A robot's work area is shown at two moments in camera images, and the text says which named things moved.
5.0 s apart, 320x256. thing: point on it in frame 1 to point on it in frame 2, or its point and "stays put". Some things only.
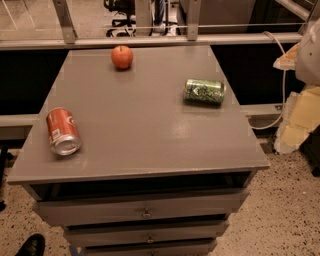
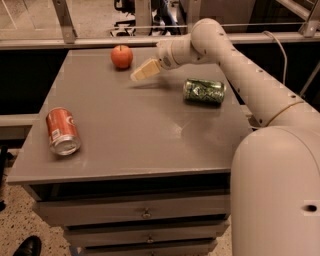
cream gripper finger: x=302 y=110 to x=169 y=55
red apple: x=122 y=56 stays put
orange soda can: x=63 y=133 stays put
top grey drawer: x=91 y=209 stays put
